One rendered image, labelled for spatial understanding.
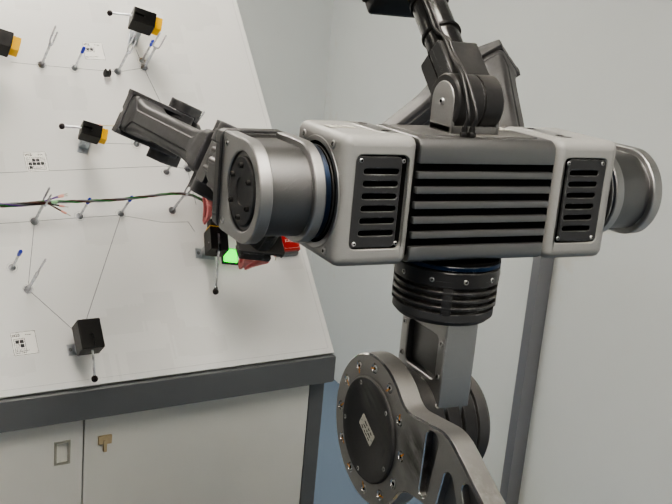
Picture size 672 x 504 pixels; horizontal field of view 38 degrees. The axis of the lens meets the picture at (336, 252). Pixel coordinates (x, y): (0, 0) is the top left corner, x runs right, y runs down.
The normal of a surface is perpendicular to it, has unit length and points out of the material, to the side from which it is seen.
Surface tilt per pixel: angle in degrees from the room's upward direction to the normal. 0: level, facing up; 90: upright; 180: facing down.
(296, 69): 90
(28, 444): 90
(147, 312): 51
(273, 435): 90
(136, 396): 90
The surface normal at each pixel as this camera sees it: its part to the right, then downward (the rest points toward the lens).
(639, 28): -0.90, 0.03
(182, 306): 0.47, -0.40
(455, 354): 0.43, 0.26
